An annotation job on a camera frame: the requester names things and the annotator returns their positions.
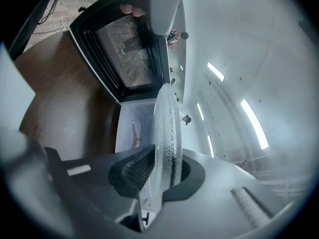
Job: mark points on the ceiling light panel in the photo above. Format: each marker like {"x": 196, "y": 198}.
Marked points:
{"x": 215, "y": 71}
{"x": 210, "y": 146}
{"x": 200, "y": 111}
{"x": 255, "y": 126}

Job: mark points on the person's left hand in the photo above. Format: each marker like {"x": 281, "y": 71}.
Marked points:
{"x": 129, "y": 9}

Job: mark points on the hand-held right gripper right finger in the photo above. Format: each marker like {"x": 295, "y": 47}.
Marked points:
{"x": 194, "y": 178}

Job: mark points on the dark brown wooden table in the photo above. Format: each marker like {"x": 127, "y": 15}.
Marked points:
{"x": 62, "y": 83}

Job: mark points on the clear glass microwave plate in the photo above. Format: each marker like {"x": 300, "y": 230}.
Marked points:
{"x": 167, "y": 133}

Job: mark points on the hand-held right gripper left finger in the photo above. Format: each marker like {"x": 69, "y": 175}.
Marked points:
{"x": 134, "y": 173}

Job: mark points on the white microwave oven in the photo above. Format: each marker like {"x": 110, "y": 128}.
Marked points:
{"x": 119, "y": 46}

